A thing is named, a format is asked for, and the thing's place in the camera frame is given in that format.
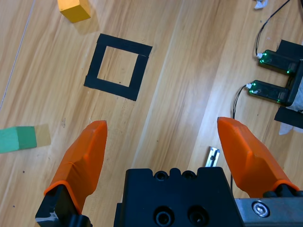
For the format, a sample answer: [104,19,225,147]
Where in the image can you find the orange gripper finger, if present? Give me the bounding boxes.
[35,120,108,227]
[217,116,303,199]

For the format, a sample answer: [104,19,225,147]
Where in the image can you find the green wooden block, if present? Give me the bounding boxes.
[0,126,38,154]

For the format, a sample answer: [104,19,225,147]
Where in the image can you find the yellow wooden block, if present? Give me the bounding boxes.
[57,0,92,24]

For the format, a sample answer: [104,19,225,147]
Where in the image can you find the white cloth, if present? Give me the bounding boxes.
[278,122,300,136]

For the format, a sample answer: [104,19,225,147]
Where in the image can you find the black foam pad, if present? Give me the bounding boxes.
[274,107,303,130]
[276,39,303,62]

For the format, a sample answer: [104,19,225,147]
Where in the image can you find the translucent black adapter green leds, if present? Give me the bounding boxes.
[248,80,291,104]
[258,49,300,73]

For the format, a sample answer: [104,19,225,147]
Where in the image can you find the grey cloth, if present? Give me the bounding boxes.
[290,75,303,113]

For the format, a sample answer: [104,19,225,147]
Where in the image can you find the black usb hub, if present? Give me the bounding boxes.
[285,59,303,107]

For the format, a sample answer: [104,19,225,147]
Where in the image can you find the black tape square outline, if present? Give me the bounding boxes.
[83,33,153,102]

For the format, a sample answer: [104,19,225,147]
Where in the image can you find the crumpled white paper scrap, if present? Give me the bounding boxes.
[253,0,269,9]

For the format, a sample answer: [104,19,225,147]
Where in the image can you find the aluminium extrusion rail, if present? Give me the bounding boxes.
[205,146,221,168]

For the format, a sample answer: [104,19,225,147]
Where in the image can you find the thin black cable white plug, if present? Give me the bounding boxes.
[255,0,291,60]
[229,83,253,191]

